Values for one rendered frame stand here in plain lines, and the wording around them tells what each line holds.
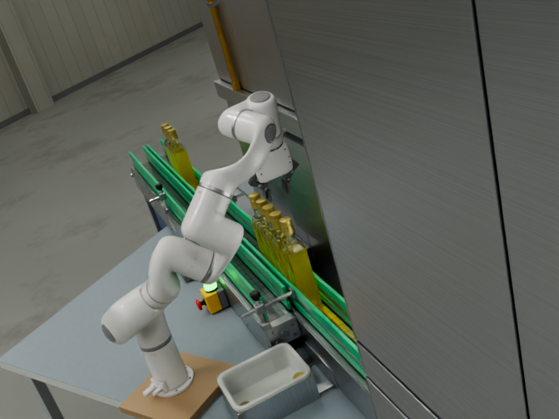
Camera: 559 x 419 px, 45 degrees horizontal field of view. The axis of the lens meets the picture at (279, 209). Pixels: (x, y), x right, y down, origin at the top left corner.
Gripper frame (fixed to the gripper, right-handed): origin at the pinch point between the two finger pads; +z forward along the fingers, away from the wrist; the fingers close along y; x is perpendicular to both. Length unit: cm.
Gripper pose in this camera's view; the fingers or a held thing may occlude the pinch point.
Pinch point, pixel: (276, 189)
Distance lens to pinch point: 180.6
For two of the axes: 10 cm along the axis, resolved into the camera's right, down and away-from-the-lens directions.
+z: 1.4, 7.6, 6.3
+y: -8.8, 3.9, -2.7
